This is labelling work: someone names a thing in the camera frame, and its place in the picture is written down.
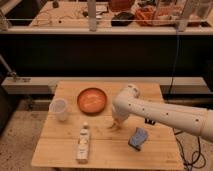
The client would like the orange crate on shelf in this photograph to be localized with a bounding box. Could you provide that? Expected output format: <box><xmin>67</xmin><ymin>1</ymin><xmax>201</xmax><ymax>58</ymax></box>
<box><xmin>135</xmin><ymin>8</ymin><xmax>174</xmax><ymax>26</ymax></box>

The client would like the black rectangular object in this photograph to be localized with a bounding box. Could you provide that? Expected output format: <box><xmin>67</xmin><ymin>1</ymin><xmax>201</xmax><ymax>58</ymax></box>
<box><xmin>145</xmin><ymin>118</ymin><xmax>156</xmax><ymax>125</ymax></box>

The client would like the blue sponge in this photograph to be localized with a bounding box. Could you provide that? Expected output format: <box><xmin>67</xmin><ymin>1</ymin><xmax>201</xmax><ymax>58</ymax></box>
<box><xmin>128</xmin><ymin>127</ymin><xmax>148</xmax><ymax>151</ymax></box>

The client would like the aluminium frame post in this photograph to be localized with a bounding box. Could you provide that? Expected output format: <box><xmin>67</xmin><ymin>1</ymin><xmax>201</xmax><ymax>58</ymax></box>
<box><xmin>87</xmin><ymin>0</ymin><xmax>97</xmax><ymax>31</ymax></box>

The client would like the orange ceramic bowl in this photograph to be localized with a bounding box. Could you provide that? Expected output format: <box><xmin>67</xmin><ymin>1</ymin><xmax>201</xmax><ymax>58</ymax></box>
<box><xmin>77</xmin><ymin>87</ymin><xmax>107</xmax><ymax>115</ymax></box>

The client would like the black power cable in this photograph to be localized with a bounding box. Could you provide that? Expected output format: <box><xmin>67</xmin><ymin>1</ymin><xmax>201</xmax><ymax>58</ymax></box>
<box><xmin>173</xmin><ymin>129</ymin><xmax>209</xmax><ymax>171</ymax></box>

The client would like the black bowl on shelf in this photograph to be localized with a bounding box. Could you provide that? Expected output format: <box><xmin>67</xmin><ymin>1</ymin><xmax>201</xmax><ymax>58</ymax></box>
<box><xmin>111</xmin><ymin>12</ymin><xmax>134</xmax><ymax>26</ymax></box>

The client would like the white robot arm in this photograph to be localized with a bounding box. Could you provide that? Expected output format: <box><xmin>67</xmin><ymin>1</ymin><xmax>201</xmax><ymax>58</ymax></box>
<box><xmin>112</xmin><ymin>84</ymin><xmax>213</xmax><ymax>143</ymax></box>

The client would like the clear plastic cup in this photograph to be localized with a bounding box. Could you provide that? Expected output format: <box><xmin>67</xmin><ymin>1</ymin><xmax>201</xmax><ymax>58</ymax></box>
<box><xmin>49</xmin><ymin>98</ymin><xmax>69</xmax><ymax>121</ymax></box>

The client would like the metal clamp bracket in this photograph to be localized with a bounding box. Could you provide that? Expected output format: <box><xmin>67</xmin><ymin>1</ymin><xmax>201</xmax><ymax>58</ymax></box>
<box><xmin>8</xmin><ymin>71</ymin><xmax>31</xmax><ymax>83</ymax></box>

